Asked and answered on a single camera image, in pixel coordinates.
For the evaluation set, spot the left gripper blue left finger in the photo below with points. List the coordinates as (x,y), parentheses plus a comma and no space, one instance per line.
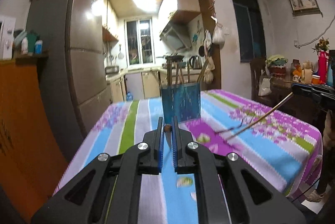
(153,159)

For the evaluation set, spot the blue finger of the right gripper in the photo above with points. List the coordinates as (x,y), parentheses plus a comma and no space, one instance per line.
(303,89)

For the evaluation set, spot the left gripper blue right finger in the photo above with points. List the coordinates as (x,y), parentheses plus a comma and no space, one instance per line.
(183,163)

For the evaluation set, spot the kitchen window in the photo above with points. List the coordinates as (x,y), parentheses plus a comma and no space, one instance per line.
(139,41)

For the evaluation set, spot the dark wooden side table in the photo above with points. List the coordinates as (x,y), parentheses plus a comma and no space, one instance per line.
(301,107)

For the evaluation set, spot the red flower vase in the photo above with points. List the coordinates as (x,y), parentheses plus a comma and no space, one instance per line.
(323,57)

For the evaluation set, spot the covered pot on table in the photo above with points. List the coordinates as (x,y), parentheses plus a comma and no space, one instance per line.
(276,64)

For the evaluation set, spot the blue perforated utensil holder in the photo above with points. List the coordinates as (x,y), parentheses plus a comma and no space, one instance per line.
(182,101)

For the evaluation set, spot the wooden chair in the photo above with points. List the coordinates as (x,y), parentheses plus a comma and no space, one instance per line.
(257,68)

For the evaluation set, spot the dark curtained window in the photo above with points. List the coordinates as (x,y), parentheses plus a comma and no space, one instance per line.
(250,30)

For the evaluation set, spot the steel electric kettle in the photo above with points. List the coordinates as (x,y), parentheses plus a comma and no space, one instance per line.
(195,62)

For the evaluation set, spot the black wok pan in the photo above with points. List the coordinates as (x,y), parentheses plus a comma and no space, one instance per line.
(174,58)

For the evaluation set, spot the silver toaster oven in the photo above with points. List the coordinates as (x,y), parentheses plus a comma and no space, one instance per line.
(112,70)

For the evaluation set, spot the white plastic bag hanging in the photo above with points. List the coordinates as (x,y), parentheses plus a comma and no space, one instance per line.
(218,36)

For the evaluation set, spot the range hood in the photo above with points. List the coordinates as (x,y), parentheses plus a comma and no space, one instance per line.
(176,37)

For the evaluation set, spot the orange wooden cabinet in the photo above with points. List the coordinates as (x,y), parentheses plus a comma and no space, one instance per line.
(31,161)

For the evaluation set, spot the grey refrigerator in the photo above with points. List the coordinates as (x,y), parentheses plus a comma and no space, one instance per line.
(72,83)

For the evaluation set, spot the white medicine bottle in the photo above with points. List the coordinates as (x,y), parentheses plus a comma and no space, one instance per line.
(24,46)

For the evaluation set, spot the green cup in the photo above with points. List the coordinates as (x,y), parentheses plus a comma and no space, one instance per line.
(32,38)

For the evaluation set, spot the white microwave oven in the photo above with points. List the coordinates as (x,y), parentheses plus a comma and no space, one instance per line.
(7,37)

